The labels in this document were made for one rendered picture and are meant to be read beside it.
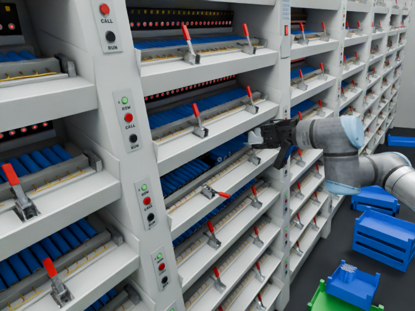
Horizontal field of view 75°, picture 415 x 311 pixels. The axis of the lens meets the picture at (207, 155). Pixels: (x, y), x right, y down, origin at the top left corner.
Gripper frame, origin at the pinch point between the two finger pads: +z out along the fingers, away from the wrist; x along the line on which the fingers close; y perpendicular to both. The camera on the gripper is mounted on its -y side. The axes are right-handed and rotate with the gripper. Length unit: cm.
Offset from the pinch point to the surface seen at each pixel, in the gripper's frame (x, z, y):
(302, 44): -43, -8, 30
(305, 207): -61, 13, -61
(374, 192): -152, -3, -95
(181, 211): 37.6, -0.4, -6.5
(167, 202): 39.8, 1.2, -2.8
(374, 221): -98, -14, -89
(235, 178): 13.6, -1.7, -7.5
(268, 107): -9.4, -5.8, 10.6
